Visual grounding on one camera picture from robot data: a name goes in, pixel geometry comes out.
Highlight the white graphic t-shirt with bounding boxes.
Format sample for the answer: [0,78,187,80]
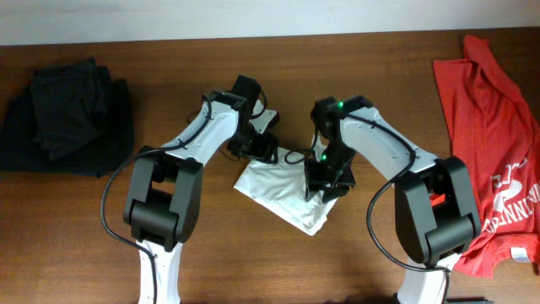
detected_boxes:
[234,147,337,236]

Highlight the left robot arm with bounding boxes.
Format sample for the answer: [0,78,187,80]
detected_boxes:
[123,90,279,303]

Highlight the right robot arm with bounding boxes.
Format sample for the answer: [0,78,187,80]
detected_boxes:
[304,95,481,303]

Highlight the black folded clothes pile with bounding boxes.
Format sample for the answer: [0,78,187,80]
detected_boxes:
[1,57,135,177]

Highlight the red printed t-shirt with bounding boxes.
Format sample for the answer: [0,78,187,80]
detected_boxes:
[433,35,539,278]

